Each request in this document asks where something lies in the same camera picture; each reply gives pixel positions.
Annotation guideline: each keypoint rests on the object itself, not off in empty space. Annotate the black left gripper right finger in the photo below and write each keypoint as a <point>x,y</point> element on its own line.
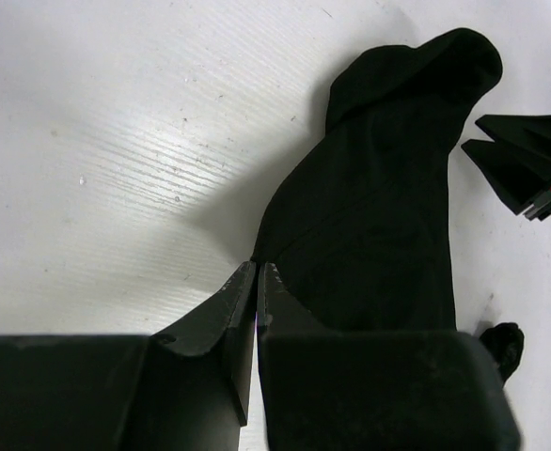
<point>329,390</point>

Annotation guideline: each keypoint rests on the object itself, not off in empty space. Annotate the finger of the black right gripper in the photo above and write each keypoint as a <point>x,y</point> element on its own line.
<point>529,133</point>
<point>515,174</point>

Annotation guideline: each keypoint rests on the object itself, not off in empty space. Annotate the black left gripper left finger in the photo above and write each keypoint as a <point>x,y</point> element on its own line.
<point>183,388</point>

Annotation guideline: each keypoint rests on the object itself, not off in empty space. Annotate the black tank top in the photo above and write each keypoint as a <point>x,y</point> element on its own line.
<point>359,229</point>

